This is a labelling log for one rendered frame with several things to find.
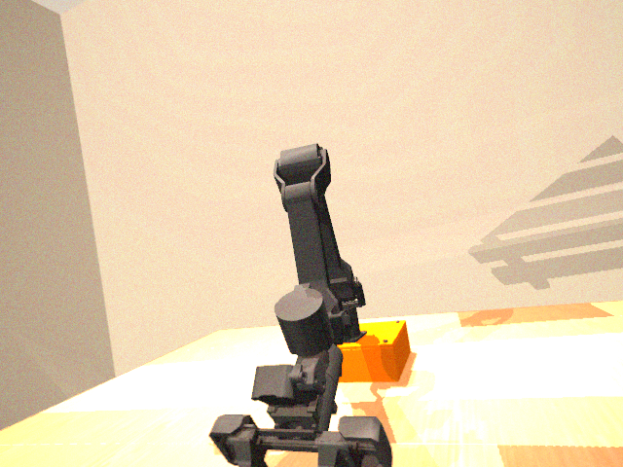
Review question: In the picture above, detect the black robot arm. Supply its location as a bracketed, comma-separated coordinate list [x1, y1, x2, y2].
[251, 143, 367, 418]

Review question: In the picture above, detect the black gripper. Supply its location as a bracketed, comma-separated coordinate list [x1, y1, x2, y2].
[208, 373, 393, 467]

